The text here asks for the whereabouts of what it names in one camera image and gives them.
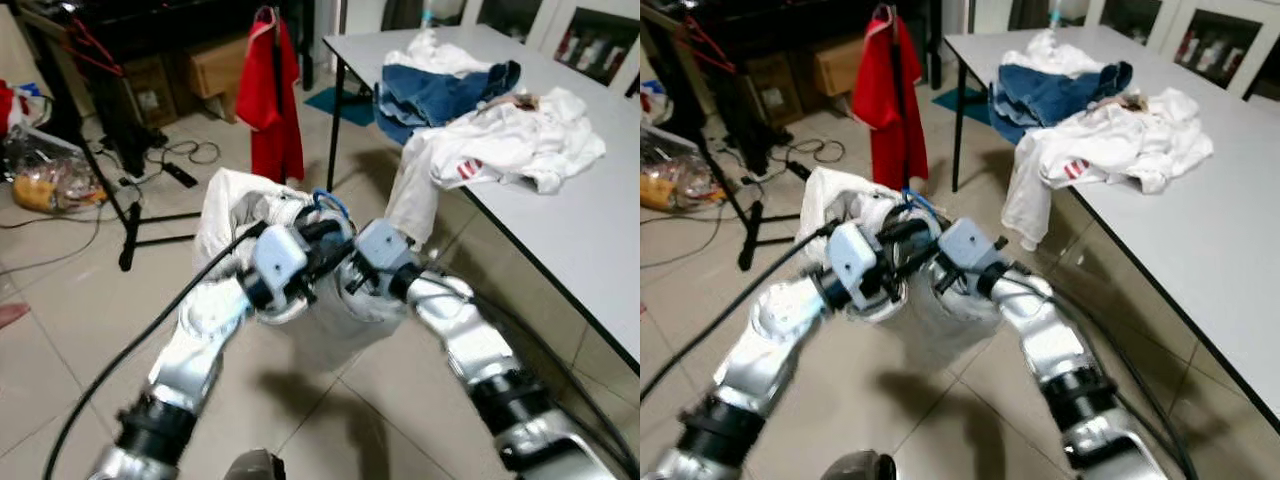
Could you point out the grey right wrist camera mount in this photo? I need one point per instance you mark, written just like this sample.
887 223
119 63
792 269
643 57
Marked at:
385 245
970 245

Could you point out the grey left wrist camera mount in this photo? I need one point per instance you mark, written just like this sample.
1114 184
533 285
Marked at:
278 258
853 262

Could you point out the white polo shirt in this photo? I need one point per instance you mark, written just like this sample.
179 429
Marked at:
520 150
1130 150

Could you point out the red jacket with white trim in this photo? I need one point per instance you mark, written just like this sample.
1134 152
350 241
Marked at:
265 100
885 100

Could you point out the black power strip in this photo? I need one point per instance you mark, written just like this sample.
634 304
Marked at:
180 175
798 170

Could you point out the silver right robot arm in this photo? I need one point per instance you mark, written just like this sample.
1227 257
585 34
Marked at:
465 335
1040 335

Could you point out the cream denim jacket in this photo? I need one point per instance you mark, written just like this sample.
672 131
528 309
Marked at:
225 205
830 200

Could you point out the crumpled white shirt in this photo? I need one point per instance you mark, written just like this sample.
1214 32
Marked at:
435 55
1050 55

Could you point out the white table with black legs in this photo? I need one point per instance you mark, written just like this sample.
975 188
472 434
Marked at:
580 230
1200 250

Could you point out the grey robot leg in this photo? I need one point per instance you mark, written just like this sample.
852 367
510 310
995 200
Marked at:
255 468
860 468

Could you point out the black desk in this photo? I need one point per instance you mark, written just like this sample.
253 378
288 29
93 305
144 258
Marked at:
180 20
800 20

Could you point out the clear plastic bag of goods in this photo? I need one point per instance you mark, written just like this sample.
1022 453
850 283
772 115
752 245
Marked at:
50 180
675 180

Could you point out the red clothes hanger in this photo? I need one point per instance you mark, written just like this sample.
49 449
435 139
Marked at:
100 50
710 45

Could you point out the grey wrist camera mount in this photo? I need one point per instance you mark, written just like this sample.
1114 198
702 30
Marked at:
385 245
278 258
970 245
853 262

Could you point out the blue denim jacket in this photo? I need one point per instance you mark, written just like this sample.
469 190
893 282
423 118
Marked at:
1050 95
440 95

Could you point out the blue plastic clothes hanger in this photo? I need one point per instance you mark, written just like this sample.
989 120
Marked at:
915 195
322 195

